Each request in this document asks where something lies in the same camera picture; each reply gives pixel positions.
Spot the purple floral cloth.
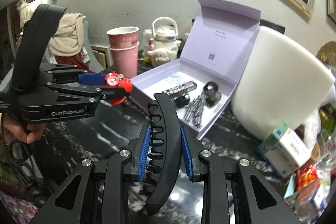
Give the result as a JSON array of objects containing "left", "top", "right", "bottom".
[{"left": 0, "top": 161, "right": 37, "bottom": 224}]

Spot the black coiled cable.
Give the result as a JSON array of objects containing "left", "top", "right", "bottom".
[{"left": 5, "top": 141, "right": 50, "bottom": 207}]

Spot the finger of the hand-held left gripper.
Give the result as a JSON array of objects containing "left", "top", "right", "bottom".
[
  {"left": 42, "top": 82, "right": 132, "bottom": 107},
  {"left": 39, "top": 64, "right": 108, "bottom": 85}
]

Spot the lavender gift box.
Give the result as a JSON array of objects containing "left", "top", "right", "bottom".
[{"left": 130, "top": 0, "right": 261, "bottom": 140}]

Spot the cream hanging garment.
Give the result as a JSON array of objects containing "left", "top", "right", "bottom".
[{"left": 16, "top": 0, "right": 34, "bottom": 28}]

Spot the round woven fan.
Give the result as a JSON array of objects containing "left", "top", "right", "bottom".
[{"left": 316, "top": 41, "right": 336, "bottom": 67}]

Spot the long black lip gloss box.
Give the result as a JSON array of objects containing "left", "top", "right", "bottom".
[{"left": 161, "top": 81, "right": 197, "bottom": 94}]

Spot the beige fleece blanket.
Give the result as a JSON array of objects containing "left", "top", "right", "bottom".
[{"left": 49, "top": 13, "right": 87, "bottom": 56}]

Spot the grey chair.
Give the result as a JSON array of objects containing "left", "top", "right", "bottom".
[{"left": 79, "top": 21, "right": 108, "bottom": 73}]

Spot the person's left hand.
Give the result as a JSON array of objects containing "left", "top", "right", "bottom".
[{"left": 1, "top": 111, "right": 45, "bottom": 144}]

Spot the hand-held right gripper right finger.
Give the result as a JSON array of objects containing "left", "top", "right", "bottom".
[{"left": 180, "top": 125, "right": 302, "bottom": 224}]

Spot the red hair clip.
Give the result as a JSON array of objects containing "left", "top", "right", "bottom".
[{"left": 104, "top": 72, "right": 132, "bottom": 105}]

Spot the gold picture frame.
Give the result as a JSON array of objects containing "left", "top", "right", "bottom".
[{"left": 325, "top": 0, "right": 336, "bottom": 25}]

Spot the black hair claw clip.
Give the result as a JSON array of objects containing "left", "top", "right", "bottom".
[{"left": 139, "top": 93, "right": 182, "bottom": 216}]

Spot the red snack packet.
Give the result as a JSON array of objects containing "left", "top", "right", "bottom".
[{"left": 295, "top": 164, "right": 322, "bottom": 191}]

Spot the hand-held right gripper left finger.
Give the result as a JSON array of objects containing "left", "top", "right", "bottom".
[{"left": 28, "top": 124, "right": 152, "bottom": 224}]

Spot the beige wooden box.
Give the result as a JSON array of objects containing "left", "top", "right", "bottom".
[{"left": 91, "top": 44, "right": 109, "bottom": 68}]

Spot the white plastic bag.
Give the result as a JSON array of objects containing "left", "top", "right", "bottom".
[{"left": 302, "top": 106, "right": 323, "bottom": 151}]

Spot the red plaid cloth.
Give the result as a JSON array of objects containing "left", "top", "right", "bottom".
[{"left": 54, "top": 52, "right": 93, "bottom": 73}]

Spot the white foam block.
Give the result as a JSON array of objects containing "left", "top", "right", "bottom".
[{"left": 231, "top": 25, "right": 336, "bottom": 140}]

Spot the clear plastic bag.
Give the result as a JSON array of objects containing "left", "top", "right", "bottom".
[{"left": 142, "top": 30, "right": 155, "bottom": 50}]

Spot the white plush dog toy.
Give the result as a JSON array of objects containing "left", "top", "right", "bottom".
[{"left": 146, "top": 39, "right": 181, "bottom": 67}]

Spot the white green medicine box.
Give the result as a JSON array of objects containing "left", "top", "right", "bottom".
[{"left": 256, "top": 120, "right": 311, "bottom": 178}]

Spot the black white checkered scrunchie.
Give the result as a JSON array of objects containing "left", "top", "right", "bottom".
[{"left": 181, "top": 95, "right": 208, "bottom": 126}]

